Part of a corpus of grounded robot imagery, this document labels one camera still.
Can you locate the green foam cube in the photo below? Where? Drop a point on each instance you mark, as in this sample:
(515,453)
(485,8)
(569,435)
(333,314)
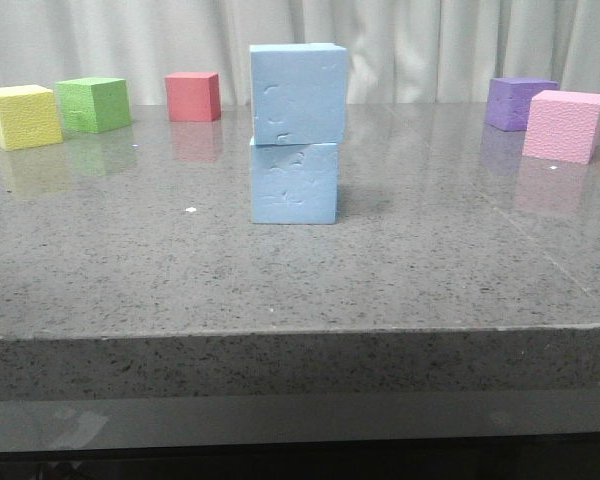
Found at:
(94,104)

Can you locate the purple foam cube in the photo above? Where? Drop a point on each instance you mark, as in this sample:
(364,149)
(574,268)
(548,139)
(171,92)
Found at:
(509,100)

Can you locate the blue foam cube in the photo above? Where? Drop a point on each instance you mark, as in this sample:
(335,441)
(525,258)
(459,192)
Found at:
(294,184)
(298,93)

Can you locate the yellow foam cube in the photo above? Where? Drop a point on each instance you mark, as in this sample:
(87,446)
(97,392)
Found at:
(28,117)

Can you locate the pink foam cube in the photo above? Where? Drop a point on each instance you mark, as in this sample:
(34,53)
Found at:
(562,126)

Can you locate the left red foam cube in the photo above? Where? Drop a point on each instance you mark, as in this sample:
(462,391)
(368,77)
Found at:
(193,96)

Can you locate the grey curtain backdrop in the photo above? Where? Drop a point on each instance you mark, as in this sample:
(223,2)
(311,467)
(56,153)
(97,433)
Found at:
(399,51)

